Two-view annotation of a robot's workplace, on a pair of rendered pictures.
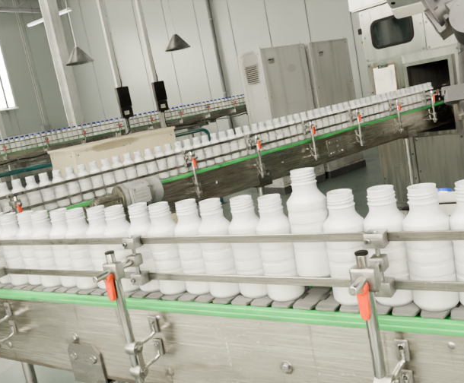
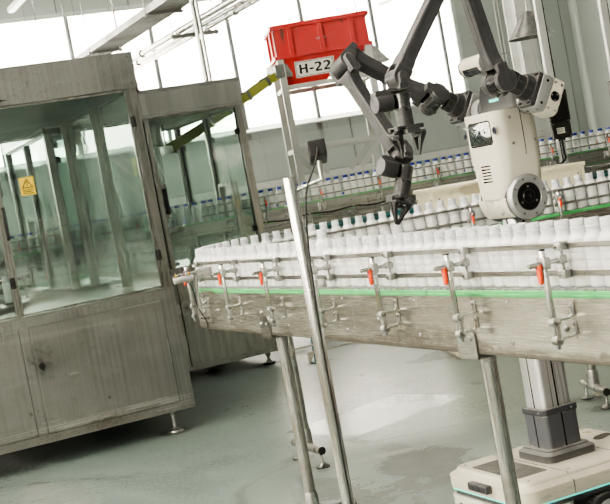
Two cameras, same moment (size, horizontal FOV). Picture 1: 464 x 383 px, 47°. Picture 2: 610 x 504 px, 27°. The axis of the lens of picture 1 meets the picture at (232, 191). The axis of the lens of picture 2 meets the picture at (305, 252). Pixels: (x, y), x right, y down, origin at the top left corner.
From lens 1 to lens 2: 3.79 m
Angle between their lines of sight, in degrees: 32
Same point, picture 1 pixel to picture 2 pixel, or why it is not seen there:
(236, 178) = not seen: hidden behind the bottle
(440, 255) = (342, 264)
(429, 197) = (340, 242)
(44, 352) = (252, 323)
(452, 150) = not seen: outside the picture
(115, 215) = (275, 247)
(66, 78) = (525, 56)
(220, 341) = (299, 306)
